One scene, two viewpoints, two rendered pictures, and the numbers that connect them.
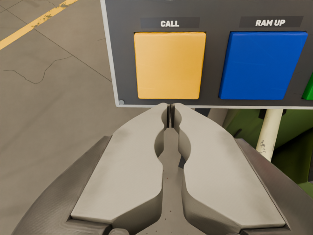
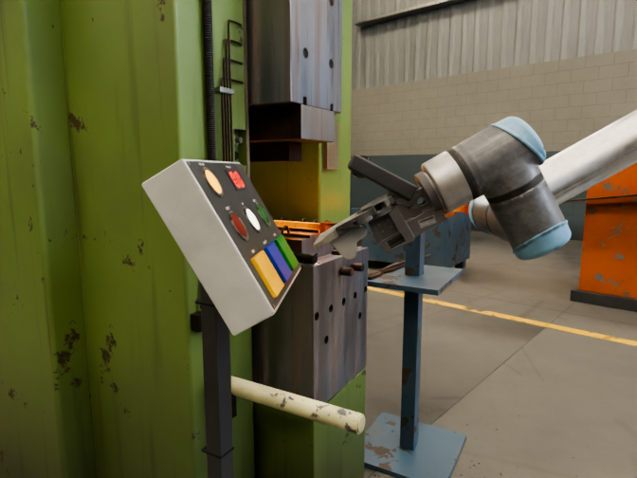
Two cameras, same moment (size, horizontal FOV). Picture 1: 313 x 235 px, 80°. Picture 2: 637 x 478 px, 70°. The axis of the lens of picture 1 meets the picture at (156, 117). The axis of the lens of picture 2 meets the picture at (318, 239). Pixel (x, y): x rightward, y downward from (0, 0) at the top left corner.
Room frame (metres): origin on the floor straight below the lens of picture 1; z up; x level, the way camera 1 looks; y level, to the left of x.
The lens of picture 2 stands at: (0.07, 0.75, 1.18)
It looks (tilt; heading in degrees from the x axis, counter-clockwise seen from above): 9 degrees down; 269
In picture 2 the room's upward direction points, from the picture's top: straight up
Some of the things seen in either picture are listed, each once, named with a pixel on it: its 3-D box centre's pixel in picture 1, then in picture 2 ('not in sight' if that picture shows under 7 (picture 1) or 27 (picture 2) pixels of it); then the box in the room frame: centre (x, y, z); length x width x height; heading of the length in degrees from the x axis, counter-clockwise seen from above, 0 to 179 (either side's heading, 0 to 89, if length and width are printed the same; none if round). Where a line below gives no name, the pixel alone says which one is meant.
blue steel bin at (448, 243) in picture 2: not in sight; (409, 238); (-1.11, -4.74, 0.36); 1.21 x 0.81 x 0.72; 144
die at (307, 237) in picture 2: not in sight; (263, 238); (0.23, -0.76, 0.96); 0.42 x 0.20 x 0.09; 149
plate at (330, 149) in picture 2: not in sight; (331, 146); (0.00, -0.99, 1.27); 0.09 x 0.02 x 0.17; 59
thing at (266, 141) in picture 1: (264, 150); (281, 399); (0.15, -0.31, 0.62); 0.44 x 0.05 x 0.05; 149
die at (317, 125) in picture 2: not in sight; (262, 127); (0.23, -0.76, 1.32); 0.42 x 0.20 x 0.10; 149
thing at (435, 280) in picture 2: not in sight; (413, 276); (-0.34, -1.05, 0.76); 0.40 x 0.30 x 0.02; 60
